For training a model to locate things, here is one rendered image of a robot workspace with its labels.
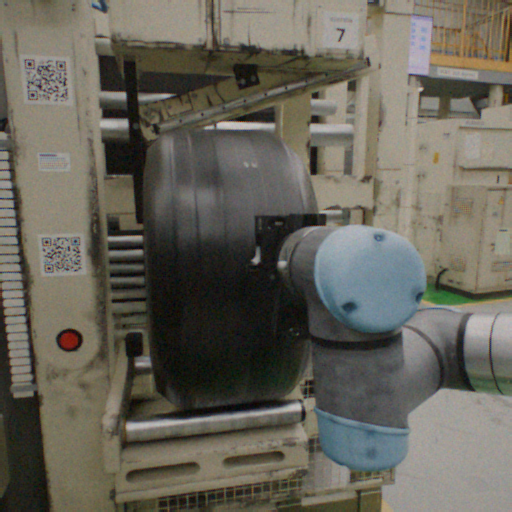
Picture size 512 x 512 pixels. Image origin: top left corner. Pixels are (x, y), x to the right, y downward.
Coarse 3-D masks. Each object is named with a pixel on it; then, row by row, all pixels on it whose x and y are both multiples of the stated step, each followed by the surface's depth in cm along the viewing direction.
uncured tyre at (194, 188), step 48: (192, 144) 73; (240, 144) 75; (144, 192) 73; (192, 192) 66; (240, 192) 68; (288, 192) 70; (144, 240) 70; (192, 240) 64; (240, 240) 66; (192, 288) 64; (240, 288) 65; (192, 336) 66; (240, 336) 67; (192, 384) 71; (240, 384) 73; (288, 384) 77
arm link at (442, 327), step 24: (432, 312) 45; (456, 312) 43; (480, 312) 41; (504, 312) 40; (432, 336) 41; (456, 336) 40; (480, 336) 39; (504, 336) 37; (456, 360) 40; (480, 360) 38; (504, 360) 37; (456, 384) 41; (480, 384) 39; (504, 384) 37
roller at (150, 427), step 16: (288, 400) 86; (144, 416) 81; (160, 416) 81; (176, 416) 81; (192, 416) 81; (208, 416) 82; (224, 416) 82; (240, 416) 83; (256, 416) 83; (272, 416) 84; (288, 416) 84; (304, 416) 85; (128, 432) 78; (144, 432) 79; (160, 432) 80; (176, 432) 80; (192, 432) 81; (208, 432) 82
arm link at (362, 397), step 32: (320, 352) 35; (352, 352) 33; (384, 352) 33; (416, 352) 38; (320, 384) 35; (352, 384) 33; (384, 384) 33; (416, 384) 36; (320, 416) 36; (352, 416) 33; (384, 416) 33; (352, 448) 34; (384, 448) 34
